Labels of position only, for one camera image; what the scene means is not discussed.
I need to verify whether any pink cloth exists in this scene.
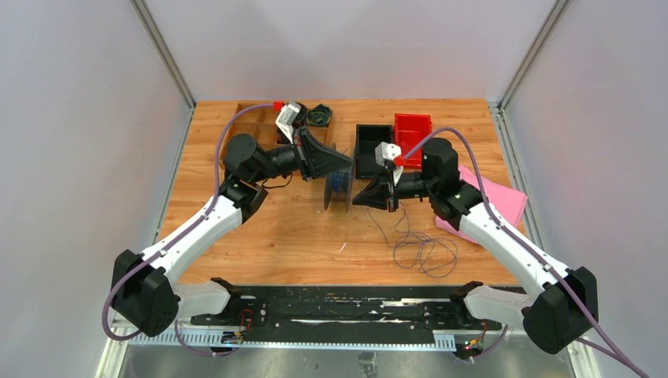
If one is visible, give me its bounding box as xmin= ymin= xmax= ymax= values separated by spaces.
xmin=435 ymin=176 xmax=528 ymax=244

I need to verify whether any grey filament spool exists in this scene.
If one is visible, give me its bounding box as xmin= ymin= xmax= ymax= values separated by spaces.
xmin=323 ymin=169 xmax=354 ymax=213

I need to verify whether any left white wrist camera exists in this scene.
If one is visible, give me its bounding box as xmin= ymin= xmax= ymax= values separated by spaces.
xmin=272 ymin=101 xmax=302 ymax=144

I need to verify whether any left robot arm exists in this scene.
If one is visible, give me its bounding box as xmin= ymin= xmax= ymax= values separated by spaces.
xmin=104 ymin=128 xmax=352 ymax=336

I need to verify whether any black plastic bin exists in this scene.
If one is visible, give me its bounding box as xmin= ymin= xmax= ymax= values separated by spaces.
xmin=354 ymin=124 xmax=395 ymax=179

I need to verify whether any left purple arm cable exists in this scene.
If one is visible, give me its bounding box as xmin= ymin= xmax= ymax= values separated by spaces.
xmin=102 ymin=103 xmax=277 ymax=358

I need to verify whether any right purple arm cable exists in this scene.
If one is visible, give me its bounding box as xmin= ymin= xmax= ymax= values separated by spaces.
xmin=402 ymin=126 xmax=651 ymax=378

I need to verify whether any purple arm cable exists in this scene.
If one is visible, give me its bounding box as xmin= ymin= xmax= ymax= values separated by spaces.
xmin=102 ymin=103 xmax=277 ymax=358
xmin=402 ymin=126 xmax=651 ymax=378

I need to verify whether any wooden compartment tray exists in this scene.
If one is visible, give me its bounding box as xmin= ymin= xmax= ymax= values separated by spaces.
xmin=219 ymin=107 xmax=336 ymax=163

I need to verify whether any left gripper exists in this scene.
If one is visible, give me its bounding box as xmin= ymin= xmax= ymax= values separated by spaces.
xmin=252 ymin=128 xmax=352 ymax=183

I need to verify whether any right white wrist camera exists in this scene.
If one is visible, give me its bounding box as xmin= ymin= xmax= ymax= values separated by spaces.
xmin=374 ymin=142 xmax=404 ymax=184

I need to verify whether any red plastic bin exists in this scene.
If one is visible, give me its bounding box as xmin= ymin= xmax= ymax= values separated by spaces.
xmin=394 ymin=113 xmax=432 ymax=154

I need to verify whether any rolled green tie top right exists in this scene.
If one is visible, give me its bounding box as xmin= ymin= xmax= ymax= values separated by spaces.
xmin=306 ymin=104 xmax=332 ymax=128

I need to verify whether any rolled dark tie top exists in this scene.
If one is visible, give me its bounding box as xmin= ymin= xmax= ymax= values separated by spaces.
xmin=292 ymin=102 xmax=308 ymax=128

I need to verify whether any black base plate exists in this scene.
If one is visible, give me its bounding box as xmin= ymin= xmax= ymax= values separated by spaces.
xmin=189 ymin=285 xmax=502 ymax=350

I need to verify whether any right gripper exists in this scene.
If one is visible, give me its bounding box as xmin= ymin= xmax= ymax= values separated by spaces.
xmin=352 ymin=165 xmax=436 ymax=213

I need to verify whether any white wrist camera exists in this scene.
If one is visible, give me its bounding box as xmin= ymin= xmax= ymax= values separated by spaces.
xmin=374 ymin=142 xmax=404 ymax=184
xmin=272 ymin=101 xmax=302 ymax=144

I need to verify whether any thin blue wire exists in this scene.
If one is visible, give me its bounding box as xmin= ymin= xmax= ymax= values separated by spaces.
xmin=329 ymin=172 xmax=459 ymax=279

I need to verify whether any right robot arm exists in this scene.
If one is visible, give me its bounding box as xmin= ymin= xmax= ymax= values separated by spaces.
xmin=352 ymin=138 xmax=598 ymax=354

